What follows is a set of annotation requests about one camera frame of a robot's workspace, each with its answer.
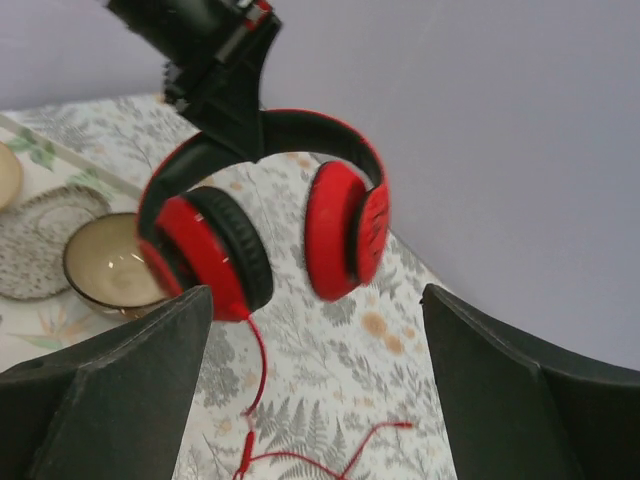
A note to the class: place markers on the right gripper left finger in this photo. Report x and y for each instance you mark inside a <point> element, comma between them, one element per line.
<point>114,406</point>

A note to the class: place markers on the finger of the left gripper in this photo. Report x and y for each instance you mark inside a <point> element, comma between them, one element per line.
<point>219,92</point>

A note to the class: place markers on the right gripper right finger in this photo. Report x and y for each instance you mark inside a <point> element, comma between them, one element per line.
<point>518,407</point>

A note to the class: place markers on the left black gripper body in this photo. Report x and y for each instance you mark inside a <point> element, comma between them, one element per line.
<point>201,40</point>

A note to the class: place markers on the red black headphones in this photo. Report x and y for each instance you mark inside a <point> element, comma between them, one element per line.
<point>193,234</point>

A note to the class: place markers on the floral serving tray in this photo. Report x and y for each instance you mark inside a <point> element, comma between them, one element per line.
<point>33,328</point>

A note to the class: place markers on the beige ceramic bowl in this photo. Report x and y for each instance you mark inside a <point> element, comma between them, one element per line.
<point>104,266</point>

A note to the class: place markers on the speckled grey saucer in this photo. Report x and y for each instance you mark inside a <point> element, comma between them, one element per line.
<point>34,235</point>

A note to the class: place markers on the yellow bird plate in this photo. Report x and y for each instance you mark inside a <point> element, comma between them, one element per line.
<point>11,177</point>

